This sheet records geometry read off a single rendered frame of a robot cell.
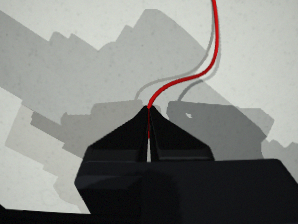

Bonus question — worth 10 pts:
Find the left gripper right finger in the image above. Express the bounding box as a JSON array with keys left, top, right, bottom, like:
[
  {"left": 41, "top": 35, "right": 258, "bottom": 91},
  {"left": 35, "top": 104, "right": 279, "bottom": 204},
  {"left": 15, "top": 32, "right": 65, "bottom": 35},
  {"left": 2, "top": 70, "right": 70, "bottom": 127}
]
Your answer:
[{"left": 149, "top": 105, "right": 215, "bottom": 162}]

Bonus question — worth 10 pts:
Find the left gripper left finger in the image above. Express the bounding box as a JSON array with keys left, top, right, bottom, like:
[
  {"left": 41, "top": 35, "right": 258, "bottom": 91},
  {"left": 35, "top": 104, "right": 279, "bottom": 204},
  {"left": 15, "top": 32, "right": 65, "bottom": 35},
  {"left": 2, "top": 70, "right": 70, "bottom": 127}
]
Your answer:
[{"left": 81, "top": 106, "right": 148, "bottom": 163}]

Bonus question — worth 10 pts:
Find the red wire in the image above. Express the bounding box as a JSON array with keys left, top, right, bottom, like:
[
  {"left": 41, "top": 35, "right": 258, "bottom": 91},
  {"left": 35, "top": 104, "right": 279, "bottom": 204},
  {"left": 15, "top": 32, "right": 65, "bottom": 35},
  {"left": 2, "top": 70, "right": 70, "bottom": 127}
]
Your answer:
[{"left": 147, "top": 0, "right": 219, "bottom": 139}]

